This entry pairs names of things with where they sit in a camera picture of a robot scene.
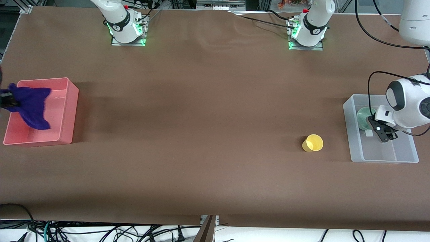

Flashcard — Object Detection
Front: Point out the purple microfibre cloth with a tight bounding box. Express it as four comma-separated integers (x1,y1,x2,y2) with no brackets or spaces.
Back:
7,83,52,131

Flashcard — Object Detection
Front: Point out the yellow plastic cup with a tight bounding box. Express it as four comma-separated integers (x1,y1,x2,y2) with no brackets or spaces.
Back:
302,134,324,153

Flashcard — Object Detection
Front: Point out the clear plastic bin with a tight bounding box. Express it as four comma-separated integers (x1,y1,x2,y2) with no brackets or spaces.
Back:
343,94,420,164

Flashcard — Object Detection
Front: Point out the pink plastic box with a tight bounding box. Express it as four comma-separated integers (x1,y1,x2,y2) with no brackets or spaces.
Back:
3,77,80,148

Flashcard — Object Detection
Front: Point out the orange background object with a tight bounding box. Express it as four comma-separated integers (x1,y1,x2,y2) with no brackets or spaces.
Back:
277,0,304,9

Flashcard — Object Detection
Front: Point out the grey equipment box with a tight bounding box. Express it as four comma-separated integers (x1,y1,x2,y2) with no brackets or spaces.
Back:
196,0,246,11

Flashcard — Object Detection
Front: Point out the dark support bar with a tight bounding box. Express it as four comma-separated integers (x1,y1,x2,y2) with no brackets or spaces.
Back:
193,215,216,242

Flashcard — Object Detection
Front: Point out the aluminium frame corner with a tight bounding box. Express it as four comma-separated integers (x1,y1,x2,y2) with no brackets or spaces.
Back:
20,0,47,14

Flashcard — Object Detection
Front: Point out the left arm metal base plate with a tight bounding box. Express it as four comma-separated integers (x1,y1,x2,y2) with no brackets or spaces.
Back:
287,18,325,51

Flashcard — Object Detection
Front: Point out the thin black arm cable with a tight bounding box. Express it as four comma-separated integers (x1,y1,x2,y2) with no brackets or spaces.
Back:
372,0,401,33

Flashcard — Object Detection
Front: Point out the black looped floor cable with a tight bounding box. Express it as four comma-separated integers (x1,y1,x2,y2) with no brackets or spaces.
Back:
0,203,36,232

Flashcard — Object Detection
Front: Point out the thick black table cable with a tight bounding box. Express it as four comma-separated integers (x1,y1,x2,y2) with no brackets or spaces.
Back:
228,10,296,31

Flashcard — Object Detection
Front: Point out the black base cable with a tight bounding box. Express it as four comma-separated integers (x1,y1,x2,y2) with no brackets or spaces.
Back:
136,7,162,23

